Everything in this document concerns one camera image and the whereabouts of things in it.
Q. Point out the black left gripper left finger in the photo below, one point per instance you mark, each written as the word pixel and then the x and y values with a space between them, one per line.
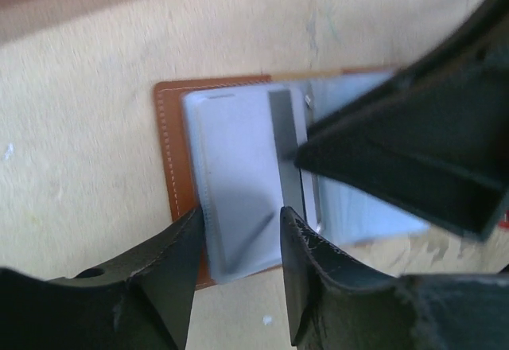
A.
pixel 141 299

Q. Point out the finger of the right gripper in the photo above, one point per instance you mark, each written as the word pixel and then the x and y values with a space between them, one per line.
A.
pixel 433 139

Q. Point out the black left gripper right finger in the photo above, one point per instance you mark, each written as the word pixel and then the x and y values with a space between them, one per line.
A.
pixel 336 302

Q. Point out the brown leather card holder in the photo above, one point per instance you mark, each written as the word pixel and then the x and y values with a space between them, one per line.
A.
pixel 345 215

